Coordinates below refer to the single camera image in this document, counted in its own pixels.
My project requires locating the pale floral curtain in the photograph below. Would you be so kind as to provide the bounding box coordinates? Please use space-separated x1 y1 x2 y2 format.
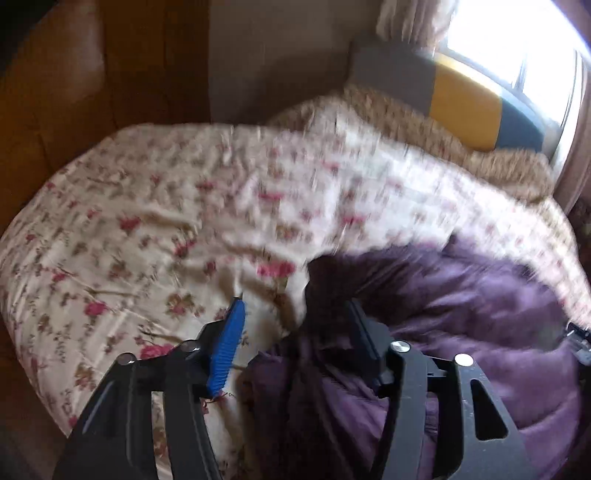
554 60 591 215
376 0 458 52

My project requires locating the wooden wardrobe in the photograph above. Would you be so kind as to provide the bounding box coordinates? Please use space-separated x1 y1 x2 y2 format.
0 0 213 241

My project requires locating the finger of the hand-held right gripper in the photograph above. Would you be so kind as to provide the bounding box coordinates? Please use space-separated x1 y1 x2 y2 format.
566 323 591 367

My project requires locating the purple quilted down jacket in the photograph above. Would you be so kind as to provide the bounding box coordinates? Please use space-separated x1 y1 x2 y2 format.
245 235 585 480

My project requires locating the floral quilt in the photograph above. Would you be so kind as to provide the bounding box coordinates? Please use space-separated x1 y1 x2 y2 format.
0 85 591 480

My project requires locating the grey yellow blue headboard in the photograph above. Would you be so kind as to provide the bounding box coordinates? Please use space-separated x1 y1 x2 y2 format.
351 41 559 153

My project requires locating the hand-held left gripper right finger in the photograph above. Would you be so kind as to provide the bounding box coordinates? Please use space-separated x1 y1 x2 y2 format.
347 299 530 480

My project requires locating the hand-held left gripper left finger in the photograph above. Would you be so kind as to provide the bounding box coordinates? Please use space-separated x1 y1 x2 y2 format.
51 298 247 480

